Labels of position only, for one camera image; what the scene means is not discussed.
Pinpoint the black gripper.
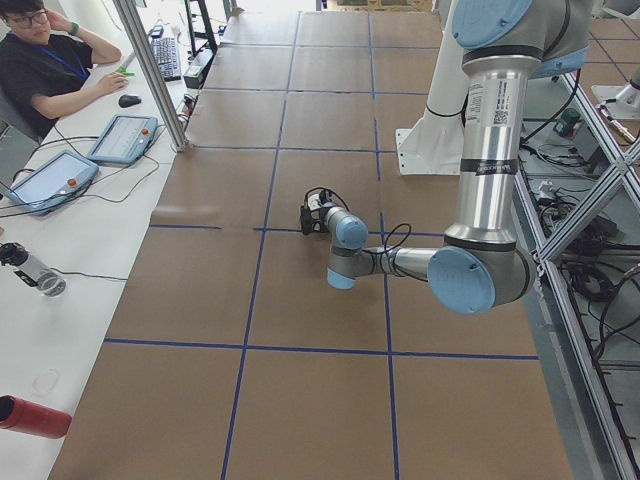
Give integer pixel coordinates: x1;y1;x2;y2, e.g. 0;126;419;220
299;204;331;236

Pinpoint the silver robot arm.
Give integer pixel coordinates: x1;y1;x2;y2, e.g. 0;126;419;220
300;1;593;314

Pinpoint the orange black hub near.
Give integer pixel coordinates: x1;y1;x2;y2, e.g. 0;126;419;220
182;94;197;115

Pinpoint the far blue teach pendant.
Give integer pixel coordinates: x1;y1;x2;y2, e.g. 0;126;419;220
86;114;158;165

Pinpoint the blue teach pendant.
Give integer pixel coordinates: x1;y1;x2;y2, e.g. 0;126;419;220
6;150;99;215
86;114;158;165

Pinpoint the black computer mouse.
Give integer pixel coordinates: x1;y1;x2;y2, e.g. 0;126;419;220
118;94;142;108

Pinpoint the black keyboard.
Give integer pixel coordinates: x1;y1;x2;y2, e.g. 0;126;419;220
150;37;182;81

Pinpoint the green pen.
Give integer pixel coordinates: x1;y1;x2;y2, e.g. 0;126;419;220
116;67;135;77

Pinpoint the near blue teach pendant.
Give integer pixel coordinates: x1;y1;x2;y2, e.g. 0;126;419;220
6;150;99;215

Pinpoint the clear water bottle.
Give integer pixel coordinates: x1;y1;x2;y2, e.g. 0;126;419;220
1;242;66;297

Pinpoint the seated person in black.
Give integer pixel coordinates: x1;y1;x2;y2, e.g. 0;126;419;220
1;1;128;138

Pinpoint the red bottle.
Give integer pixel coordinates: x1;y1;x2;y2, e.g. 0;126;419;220
1;395;72;439

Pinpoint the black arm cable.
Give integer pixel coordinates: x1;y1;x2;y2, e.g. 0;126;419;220
302;186;414;281

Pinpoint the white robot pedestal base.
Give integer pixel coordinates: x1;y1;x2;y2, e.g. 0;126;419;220
396;1;468;175

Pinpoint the aluminium frame post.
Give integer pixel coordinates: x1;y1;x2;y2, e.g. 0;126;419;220
113;0;188;152

